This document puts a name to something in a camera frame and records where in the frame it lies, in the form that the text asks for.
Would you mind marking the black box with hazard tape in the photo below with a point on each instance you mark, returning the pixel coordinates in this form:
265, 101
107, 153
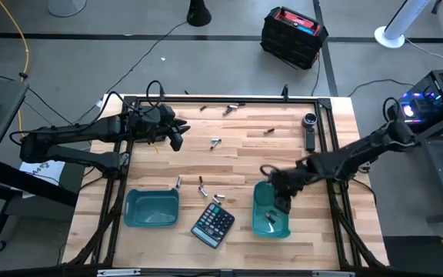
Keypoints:
417, 255

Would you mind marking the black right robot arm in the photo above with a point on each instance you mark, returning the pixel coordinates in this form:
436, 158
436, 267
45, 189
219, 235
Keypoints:
360, 154

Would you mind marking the teal plastic bin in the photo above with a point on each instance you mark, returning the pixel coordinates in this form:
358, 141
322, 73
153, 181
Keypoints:
264, 227
152, 209

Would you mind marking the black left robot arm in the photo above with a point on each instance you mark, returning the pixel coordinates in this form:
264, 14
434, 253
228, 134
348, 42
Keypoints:
90, 127

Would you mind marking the black conical stand base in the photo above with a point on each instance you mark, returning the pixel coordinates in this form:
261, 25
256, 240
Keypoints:
198, 15

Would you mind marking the white tower fan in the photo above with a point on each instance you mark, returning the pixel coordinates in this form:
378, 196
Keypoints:
398, 23

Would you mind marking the black and red toolbox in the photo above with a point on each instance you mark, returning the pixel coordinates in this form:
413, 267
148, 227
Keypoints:
292, 38

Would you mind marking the grey round stand base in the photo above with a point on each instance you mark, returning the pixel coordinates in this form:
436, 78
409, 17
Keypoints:
67, 7

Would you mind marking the silver metal bracket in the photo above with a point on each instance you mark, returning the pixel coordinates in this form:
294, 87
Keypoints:
118, 272

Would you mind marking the silver small battery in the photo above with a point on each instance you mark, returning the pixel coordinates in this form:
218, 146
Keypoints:
214, 145
178, 182
232, 106
217, 201
203, 191
216, 139
220, 196

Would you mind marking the brown small battery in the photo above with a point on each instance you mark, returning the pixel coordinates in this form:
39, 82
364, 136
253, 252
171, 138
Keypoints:
269, 131
201, 180

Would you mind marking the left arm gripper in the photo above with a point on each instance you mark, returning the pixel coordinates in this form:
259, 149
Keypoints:
152, 123

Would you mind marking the black desk calculator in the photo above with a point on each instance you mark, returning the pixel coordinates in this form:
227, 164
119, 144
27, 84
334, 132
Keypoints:
212, 225

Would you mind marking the black aluminium table frame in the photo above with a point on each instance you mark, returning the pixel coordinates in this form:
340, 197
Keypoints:
323, 123

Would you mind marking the black handheld round-head device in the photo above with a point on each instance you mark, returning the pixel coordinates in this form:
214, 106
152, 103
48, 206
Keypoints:
309, 134

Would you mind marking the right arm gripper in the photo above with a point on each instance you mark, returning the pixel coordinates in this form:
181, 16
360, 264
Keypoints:
287, 181

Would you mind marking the white paper sheet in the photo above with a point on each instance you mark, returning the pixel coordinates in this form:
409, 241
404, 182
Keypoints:
42, 171

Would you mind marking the black computer with RGB lights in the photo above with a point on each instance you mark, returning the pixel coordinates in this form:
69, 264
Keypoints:
440, 92

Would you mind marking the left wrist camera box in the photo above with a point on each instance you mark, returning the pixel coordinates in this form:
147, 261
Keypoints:
176, 141

